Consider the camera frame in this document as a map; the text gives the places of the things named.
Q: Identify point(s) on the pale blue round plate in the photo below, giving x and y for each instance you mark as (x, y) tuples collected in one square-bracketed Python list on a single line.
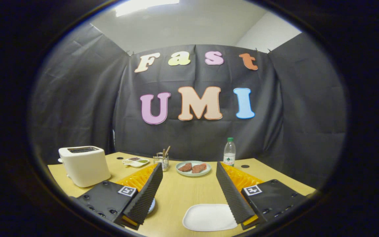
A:
[(193, 174)]

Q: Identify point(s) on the wooden sticks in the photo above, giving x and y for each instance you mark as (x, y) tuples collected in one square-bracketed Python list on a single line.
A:
[(166, 151)]

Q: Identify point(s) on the white rounded square plate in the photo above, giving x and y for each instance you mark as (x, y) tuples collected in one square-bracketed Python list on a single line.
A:
[(207, 218)]

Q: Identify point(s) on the brown meat patty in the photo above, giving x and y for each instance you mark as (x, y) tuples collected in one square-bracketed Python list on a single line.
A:
[(199, 168), (185, 167)]

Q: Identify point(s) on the black backdrop cloth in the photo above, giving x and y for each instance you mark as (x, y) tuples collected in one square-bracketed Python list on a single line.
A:
[(87, 105)]

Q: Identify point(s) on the white plate blue rim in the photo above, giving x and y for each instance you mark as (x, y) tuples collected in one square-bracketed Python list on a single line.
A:
[(152, 205)]

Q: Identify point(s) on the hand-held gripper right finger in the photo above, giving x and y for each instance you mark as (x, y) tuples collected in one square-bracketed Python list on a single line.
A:
[(230, 194)]

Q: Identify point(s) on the small white sauce dish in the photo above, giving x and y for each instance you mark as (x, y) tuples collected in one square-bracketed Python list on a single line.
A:
[(136, 162)]

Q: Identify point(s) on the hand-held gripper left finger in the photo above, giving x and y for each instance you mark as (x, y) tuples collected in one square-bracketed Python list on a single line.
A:
[(146, 194)]

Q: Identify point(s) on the ceiling light panel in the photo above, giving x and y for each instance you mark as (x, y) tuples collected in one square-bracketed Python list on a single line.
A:
[(143, 5)]

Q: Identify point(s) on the clear water bottle green cap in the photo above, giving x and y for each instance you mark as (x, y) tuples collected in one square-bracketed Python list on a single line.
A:
[(229, 153)]

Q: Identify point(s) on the white toaster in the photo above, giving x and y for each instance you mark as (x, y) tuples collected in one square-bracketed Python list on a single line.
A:
[(86, 168)]

